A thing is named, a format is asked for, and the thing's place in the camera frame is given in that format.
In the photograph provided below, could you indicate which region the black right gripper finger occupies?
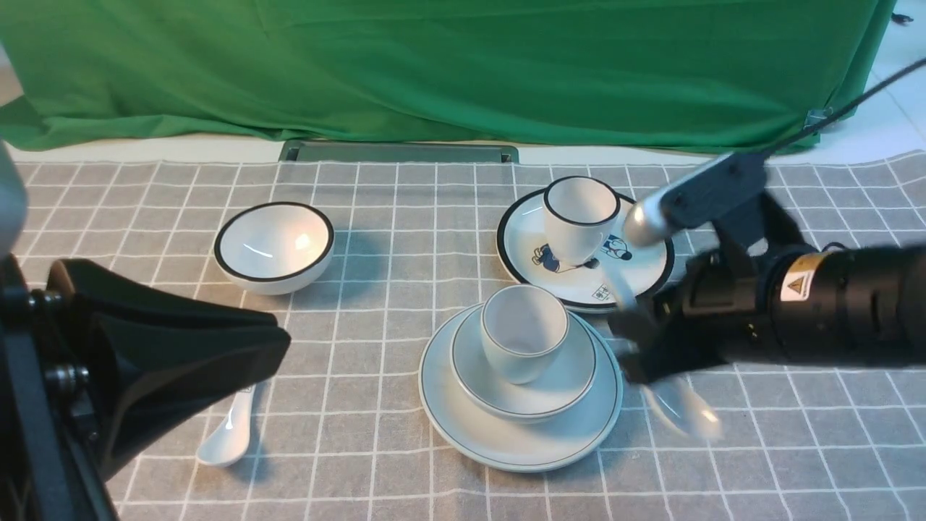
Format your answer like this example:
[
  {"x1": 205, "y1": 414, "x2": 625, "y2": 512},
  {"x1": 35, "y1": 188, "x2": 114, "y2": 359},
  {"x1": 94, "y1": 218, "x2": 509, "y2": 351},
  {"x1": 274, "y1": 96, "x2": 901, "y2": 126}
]
[{"x1": 611, "y1": 308, "x2": 717, "y2": 384}]

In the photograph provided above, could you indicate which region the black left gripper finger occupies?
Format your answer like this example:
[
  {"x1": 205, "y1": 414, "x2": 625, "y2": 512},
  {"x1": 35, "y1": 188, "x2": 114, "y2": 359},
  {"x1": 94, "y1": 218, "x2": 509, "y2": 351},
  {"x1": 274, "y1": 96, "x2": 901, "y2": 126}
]
[{"x1": 47, "y1": 258, "x2": 292, "y2": 478}]

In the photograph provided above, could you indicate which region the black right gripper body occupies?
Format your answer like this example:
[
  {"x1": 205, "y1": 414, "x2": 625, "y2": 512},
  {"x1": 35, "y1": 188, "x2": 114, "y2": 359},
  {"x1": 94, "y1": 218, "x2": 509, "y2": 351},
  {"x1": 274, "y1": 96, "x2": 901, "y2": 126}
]
[{"x1": 651, "y1": 250, "x2": 783, "y2": 363}]

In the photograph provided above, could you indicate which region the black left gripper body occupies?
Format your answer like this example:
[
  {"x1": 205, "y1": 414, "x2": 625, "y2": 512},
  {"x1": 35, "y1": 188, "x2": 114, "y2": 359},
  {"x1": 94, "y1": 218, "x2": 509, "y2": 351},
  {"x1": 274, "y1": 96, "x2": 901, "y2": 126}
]
[{"x1": 2, "y1": 255, "x2": 116, "y2": 520}]

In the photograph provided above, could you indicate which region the plain white ceramic spoon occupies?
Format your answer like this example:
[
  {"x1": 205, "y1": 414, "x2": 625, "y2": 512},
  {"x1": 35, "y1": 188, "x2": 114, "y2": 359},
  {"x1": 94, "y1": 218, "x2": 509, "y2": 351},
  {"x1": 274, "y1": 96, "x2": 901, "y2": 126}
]
[{"x1": 600, "y1": 264, "x2": 724, "y2": 441}]

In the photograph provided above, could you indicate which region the pale blue cup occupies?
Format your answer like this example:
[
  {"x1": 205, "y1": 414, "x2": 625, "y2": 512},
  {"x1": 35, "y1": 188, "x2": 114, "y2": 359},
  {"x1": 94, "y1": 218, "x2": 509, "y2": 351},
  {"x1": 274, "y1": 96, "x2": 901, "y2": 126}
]
[{"x1": 480, "y1": 284, "x2": 570, "y2": 385}]

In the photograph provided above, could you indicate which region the pale blue shallow bowl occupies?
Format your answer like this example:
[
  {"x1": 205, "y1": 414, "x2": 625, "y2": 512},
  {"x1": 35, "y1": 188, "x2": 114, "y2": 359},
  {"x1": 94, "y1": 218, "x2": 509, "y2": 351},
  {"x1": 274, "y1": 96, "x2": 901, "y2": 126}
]
[{"x1": 450, "y1": 306, "x2": 599, "y2": 423}]

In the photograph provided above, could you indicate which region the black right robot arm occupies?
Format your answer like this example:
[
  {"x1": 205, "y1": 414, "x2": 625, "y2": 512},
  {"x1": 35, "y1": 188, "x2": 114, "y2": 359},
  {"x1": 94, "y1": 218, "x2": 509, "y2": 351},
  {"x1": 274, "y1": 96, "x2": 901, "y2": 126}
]
[{"x1": 640, "y1": 246, "x2": 925, "y2": 377}]

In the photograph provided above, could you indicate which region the white spoon with characters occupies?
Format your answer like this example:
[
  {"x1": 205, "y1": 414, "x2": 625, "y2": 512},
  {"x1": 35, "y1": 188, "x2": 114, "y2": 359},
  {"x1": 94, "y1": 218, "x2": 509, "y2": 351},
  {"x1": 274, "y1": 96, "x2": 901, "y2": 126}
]
[{"x1": 196, "y1": 386, "x2": 255, "y2": 467}]

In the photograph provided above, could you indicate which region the black-rimmed white bowl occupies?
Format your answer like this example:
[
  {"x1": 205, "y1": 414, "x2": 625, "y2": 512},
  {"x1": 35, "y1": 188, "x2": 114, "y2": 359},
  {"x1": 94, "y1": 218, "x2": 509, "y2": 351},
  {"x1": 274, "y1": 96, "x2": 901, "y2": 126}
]
[{"x1": 213, "y1": 201, "x2": 336, "y2": 296}]

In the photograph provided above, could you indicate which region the black-rimmed white cup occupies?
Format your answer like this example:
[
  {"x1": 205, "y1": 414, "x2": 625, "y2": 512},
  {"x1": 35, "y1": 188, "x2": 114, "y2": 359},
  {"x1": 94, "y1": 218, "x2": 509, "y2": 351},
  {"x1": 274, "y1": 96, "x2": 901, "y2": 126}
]
[{"x1": 543, "y1": 176, "x2": 621, "y2": 267}]

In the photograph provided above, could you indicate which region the black-rimmed cartoon plate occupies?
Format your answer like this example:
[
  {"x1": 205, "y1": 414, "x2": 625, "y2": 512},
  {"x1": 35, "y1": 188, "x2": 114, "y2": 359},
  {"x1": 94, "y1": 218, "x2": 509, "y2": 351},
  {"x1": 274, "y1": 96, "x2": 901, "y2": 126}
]
[{"x1": 496, "y1": 190, "x2": 676, "y2": 314}]

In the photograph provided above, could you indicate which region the grey checked tablecloth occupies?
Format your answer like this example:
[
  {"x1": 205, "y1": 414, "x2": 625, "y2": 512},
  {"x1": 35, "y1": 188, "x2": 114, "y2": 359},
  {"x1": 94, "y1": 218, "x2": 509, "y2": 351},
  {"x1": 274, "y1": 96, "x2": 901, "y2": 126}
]
[{"x1": 17, "y1": 161, "x2": 925, "y2": 520}]

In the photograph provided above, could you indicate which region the metal backdrop clip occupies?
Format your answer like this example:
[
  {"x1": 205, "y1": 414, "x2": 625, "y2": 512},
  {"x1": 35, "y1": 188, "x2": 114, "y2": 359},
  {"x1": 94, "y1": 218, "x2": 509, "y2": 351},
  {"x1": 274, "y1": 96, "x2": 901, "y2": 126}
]
[{"x1": 803, "y1": 108, "x2": 836, "y2": 135}]

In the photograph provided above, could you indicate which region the pale blue large plate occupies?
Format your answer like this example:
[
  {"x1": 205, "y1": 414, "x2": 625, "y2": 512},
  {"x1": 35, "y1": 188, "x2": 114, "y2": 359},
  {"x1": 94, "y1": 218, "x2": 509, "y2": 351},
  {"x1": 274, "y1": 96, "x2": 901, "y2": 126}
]
[{"x1": 419, "y1": 305, "x2": 623, "y2": 473}]

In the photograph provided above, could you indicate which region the green backdrop cloth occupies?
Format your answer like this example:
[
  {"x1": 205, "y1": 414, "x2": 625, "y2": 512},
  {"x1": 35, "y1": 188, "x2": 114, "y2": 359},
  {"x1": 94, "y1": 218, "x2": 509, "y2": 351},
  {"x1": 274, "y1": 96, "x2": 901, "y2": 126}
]
[{"x1": 1, "y1": 1, "x2": 894, "y2": 153}]

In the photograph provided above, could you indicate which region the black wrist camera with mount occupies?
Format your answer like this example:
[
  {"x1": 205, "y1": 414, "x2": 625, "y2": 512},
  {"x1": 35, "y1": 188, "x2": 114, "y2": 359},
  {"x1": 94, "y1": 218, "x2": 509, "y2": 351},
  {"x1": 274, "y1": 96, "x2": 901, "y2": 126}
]
[{"x1": 623, "y1": 153, "x2": 806, "y2": 250}]

